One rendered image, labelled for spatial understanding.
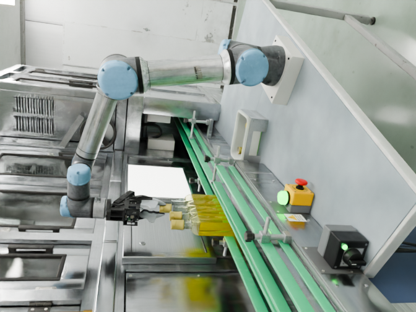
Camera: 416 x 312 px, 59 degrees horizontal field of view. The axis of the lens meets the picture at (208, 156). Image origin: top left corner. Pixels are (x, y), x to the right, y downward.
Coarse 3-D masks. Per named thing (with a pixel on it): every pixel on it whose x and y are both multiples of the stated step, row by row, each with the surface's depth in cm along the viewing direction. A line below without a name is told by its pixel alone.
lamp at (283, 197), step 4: (280, 192) 117; (284, 192) 117; (288, 192) 117; (280, 196) 116; (284, 196) 116; (288, 196) 116; (280, 200) 116; (284, 200) 116; (288, 200) 116; (284, 204) 117
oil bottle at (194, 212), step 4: (192, 208) 137; (196, 208) 137; (200, 208) 138; (204, 208) 138; (208, 208) 139; (212, 208) 139; (216, 208) 140; (220, 208) 140; (188, 212) 136; (192, 212) 134; (196, 212) 134; (200, 212) 134; (204, 212) 135; (208, 212) 135; (212, 212) 136; (216, 212) 136; (220, 212) 137; (192, 216) 134; (188, 220) 135
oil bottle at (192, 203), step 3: (189, 201) 142; (192, 201) 142; (195, 201) 143; (198, 201) 143; (201, 201) 143; (204, 201) 144; (207, 201) 144; (210, 201) 145; (213, 201) 145; (216, 201) 145; (186, 204) 142; (189, 204) 140; (192, 204) 140; (195, 204) 140; (198, 204) 140; (201, 204) 141; (204, 204) 141; (207, 204) 142; (210, 204) 142; (213, 204) 142; (216, 204) 143; (219, 204) 143; (186, 207) 140; (189, 207) 139; (192, 207) 139; (210, 207) 140; (213, 207) 140; (216, 207) 141; (219, 207) 141; (186, 210) 140
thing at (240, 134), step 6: (240, 114) 171; (240, 120) 172; (246, 120) 172; (240, 126) 173; (246, 126) 157; (234, 132) 174; (240, 132) 174; (246, 132) 157; (234, 138) 175; (240, 138) 175; (246, 138) 159; (234, 144) 176; (240, 144) 176; (234, 150) 176; (234, 156) 172; (240, 156) 172
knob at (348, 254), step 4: (352, 248) 88; (348, 252) 88; (352, 252) 87; (356, 252) 87; (344, 256) 88; (348, 256) 87; (352, 256) 86; (356, 256) 87; (360, 256) 87; (344, 260) 88; (348, 260) 87; (352, 260) 86; (356, 260) 87; (360, 260) 87; (364, 260) 87; (348, 264) 87; (352, 264) 86; (356, 264) 86; (360, 264) 86; (364, 264) 86
